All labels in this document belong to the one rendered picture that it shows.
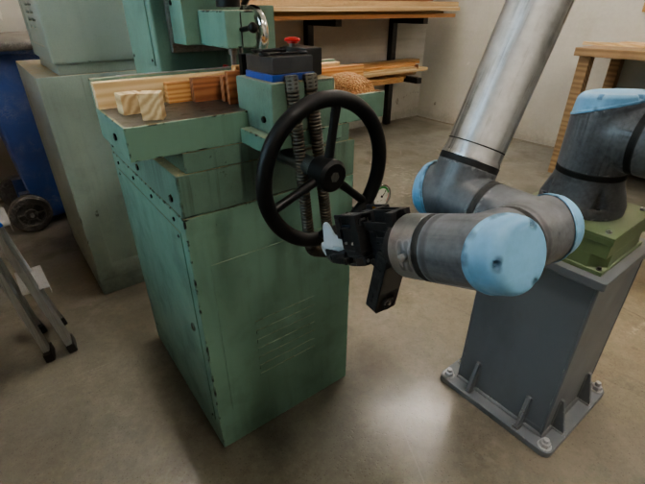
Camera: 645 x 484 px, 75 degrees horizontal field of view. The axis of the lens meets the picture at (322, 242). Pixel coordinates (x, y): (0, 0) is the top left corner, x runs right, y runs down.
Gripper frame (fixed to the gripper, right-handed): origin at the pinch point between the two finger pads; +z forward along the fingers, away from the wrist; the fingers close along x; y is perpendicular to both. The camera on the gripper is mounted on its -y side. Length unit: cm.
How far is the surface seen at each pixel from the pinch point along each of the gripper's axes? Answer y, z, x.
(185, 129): 25.7, 15.8, 14.4
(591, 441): -78, -11, -67
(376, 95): 26.5, 15.6, -32.4
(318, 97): 25.4, -3.8, -1.6
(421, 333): -58, 45, -62
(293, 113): 23.5, -3.1, 3.3
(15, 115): 63, 197, 36
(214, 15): 48, 25, -1
